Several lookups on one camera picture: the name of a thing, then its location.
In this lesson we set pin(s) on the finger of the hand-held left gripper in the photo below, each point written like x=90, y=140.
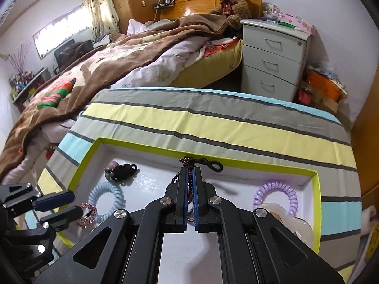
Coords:
x=63, y=216
x=56, y=200

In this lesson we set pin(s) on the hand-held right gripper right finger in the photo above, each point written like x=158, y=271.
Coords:
x=196, y=189

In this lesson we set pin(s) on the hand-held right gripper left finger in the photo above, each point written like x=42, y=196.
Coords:
x=185, y=189

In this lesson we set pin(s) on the pink rhinestone hair clip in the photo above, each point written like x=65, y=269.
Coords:
x=86, y=222

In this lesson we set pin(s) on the green cardboard box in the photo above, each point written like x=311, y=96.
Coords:
x=251, y=180

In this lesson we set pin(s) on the clear pink claw clip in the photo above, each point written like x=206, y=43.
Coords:
x=293, y=224

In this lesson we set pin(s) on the cluttered side shelf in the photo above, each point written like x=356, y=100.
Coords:
x=26, y=87

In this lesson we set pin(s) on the yellow mattress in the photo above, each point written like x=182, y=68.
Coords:
x=207, y=71

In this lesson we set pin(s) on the red can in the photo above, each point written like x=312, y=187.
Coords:
x=305, y=97

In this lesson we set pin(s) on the red patterned pillow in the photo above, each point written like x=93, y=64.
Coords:
x=219, y=47

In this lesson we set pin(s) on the dried branches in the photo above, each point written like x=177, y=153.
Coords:
x=19, y=59

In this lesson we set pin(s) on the brown blanket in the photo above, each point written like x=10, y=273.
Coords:
x=118, y=59

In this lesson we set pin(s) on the black monitor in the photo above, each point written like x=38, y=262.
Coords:
x=63, y=51

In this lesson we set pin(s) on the white nightstand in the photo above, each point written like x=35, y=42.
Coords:
x=272, y=59

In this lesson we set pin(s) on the orange box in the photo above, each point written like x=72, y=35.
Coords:
x=325, y=85

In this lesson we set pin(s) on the window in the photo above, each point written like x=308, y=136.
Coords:
x=59, y=29

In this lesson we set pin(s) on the white roll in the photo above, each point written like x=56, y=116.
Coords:
x=368, y=220

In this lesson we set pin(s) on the plastic bags pile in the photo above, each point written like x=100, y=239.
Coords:
x=324, y=69

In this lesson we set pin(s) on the wooden headboard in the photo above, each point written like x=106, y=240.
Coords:
x=189, y=6

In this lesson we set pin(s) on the power strip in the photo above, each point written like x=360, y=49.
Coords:
x=163, y=3

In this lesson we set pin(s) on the clear plastic organizer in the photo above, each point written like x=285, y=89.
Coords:
x=271, y=11

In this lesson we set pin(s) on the pink floral box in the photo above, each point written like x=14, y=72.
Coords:
x=299, y=22

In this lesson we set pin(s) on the patterned curtain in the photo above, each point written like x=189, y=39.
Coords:
x=100, y=9

